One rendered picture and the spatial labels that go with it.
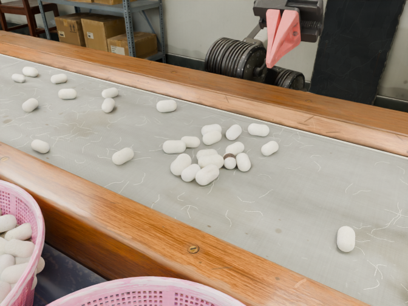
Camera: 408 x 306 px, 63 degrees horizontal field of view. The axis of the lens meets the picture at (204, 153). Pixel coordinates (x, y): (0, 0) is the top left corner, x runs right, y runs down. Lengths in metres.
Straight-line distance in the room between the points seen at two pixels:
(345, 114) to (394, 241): 0.26
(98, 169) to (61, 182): 0.07
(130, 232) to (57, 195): 0.11
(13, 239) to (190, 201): 0.20
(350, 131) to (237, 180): 0.22
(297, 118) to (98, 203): 0.36
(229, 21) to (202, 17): 0.25
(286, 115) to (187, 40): 2.48
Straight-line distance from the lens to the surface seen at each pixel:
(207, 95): 0.66
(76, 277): 0.45
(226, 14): 2.78
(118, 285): 0.31
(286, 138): 0.56
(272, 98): 0.64
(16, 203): 0.46
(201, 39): 2.95
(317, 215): 0.42
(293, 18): 0.53
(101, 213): 0.38
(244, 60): 0.83
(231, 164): 0.46
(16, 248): 0.41
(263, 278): 0.32
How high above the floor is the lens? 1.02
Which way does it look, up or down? 33 degrees down
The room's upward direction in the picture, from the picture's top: straight up
